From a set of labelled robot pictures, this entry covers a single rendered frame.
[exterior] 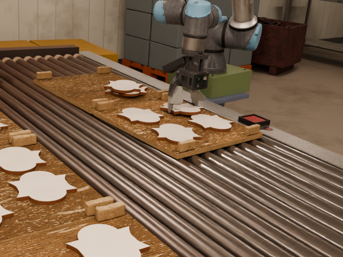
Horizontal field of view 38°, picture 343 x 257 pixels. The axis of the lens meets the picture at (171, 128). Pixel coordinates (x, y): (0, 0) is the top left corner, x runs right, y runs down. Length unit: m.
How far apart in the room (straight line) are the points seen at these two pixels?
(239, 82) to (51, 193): 1.33
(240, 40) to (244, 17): 0.10
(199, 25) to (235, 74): 0.67
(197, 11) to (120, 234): 0.83
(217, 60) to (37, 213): 1.32
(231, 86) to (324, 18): 7.94
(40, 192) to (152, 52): 4.75
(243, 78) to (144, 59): 3.69
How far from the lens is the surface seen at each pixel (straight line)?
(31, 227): 0.97
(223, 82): 2.14
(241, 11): 2.04
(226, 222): 1.06
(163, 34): 5.59
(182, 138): 1.39
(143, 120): 1.52
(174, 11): 1.68
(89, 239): 0.91
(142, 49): 5.87
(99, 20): 6.09
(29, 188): 1.08
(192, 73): 1.57
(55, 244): 0.92
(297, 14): 9.24
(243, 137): 1.49
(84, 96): 1.77
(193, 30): 1.55
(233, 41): 2.10
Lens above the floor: 1.43
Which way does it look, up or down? 19 degrees down
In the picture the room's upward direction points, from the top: 5 degrees clockwise
